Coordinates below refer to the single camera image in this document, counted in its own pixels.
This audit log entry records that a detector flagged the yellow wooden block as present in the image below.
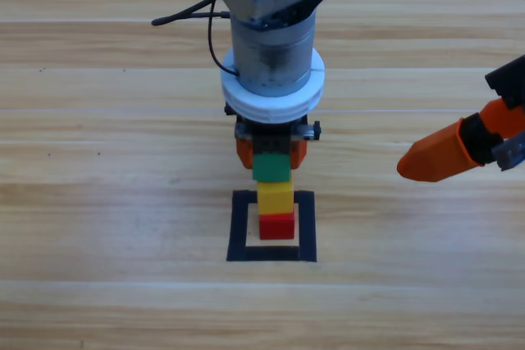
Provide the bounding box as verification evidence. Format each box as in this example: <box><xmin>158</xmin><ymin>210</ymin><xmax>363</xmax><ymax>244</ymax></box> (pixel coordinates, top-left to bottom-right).
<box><xmin>256</xmin><ymin>180</ymin><xmax>294</xmax><ymax>216</ymax></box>

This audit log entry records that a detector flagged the black camera cable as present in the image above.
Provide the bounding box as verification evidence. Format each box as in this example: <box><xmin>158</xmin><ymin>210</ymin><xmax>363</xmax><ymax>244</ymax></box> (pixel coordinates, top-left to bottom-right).
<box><xmin>150</xmin><ymin>0</ymin><xmax>233</xmax><ymax>26</ymax></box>

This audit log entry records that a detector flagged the thin black arm wire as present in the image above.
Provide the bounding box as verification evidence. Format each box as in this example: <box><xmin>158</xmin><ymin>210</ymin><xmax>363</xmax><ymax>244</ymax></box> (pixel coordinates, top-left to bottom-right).
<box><xmin>207</xmin><ymin>0</ymin><xmax>240</xmax><ymax>77</ymax></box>

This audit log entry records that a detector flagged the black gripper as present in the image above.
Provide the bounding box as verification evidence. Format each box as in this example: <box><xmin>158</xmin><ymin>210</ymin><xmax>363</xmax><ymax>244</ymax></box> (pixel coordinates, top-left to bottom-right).
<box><xmin>224</xmin><ymin>102</ymin><xmax>322</xmax><ymax>170</ymax></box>
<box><xmin>396</xmin><ymin>54</ymin><xmax>525</xmax><ymax>183</ymax></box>

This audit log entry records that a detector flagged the red wooden block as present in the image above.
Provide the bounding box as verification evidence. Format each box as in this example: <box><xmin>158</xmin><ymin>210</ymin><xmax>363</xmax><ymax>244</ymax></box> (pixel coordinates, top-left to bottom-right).
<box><xmin>258</xmin><ymin>212</ymin><xmax>296</xmax><ymax>240</ymax></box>

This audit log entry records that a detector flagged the black tape square outline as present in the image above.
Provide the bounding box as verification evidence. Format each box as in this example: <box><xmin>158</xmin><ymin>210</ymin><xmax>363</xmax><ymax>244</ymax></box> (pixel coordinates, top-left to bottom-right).
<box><xmin>226</xmin><ymin>189</ymin><xmax>317</xmax><ymax>263</ymax></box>

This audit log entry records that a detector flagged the green wooden block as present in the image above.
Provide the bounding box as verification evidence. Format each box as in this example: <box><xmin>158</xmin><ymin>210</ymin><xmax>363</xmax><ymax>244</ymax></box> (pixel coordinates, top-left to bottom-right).
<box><xmin>252</xmin><ymin>152</ymin><xmax>292</xmax><ymax>182</ymax></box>

